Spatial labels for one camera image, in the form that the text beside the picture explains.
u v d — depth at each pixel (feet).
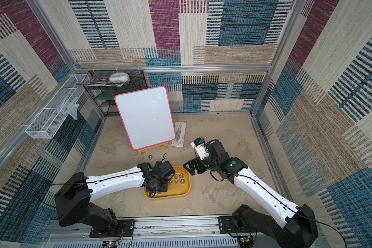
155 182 2.00
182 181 2.86
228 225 2.42
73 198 1.39
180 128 3.66
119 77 2.94
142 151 3.17
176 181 2.88
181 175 2.93
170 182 2.24
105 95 3.18
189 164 2.17
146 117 2.87
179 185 2.85
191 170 2.18
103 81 3.02
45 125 2.31
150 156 3.17
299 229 1.24
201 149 2.21
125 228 2.39
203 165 2.16
